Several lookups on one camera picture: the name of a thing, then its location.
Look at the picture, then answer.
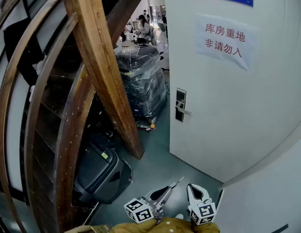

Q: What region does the white paper sign red print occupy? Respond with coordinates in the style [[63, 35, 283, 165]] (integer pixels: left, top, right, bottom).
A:
[[194, 13, 260, 72]]

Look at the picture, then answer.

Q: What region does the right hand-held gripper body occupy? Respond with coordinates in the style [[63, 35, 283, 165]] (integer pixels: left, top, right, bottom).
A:
[[188, 199, 217, 226]]

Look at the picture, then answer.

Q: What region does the light wooden stair beam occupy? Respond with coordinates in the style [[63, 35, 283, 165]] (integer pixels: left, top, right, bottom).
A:
[[62, 0, 146, 160]]

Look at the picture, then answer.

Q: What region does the curved wooden handrail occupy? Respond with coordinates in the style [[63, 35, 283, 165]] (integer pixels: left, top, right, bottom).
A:
[[23, 12, 80, 233], [0, 0, 71, 233]]

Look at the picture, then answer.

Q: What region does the plastic-wrapped black pallet load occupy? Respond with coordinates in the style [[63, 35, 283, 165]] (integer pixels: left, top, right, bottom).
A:
[[115, 44, 168, 119]]

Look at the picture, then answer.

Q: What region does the dark wooden stair beam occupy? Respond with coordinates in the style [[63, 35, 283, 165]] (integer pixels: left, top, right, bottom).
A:
[[105, 0, 154, 49]]

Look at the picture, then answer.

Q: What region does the curved dotted wooden stair stringer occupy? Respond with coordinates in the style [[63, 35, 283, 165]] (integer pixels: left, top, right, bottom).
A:
[[52, 63, 97, 233]]

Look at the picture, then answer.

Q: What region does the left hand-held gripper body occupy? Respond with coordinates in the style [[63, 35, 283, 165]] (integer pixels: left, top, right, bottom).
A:
[[123, 194, 166, 226]]

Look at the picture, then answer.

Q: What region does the white door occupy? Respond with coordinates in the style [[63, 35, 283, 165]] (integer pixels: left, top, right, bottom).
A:
[[162, 0, 301, 184]]

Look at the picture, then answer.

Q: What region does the person's right forearm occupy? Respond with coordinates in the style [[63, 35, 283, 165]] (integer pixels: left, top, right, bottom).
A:
[[191, 221, 221, 233]]

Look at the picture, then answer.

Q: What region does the person's mustard jacket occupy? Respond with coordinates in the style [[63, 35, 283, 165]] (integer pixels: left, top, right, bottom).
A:
[[111, 216, 221, 233]]

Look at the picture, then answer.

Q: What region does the black garment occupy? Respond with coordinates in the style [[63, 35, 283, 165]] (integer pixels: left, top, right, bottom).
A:
[[3, 17, 46, 87]]

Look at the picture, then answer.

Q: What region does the person's left forearm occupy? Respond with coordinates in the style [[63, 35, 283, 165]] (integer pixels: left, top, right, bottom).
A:
[[111, 218, 166, 233]]

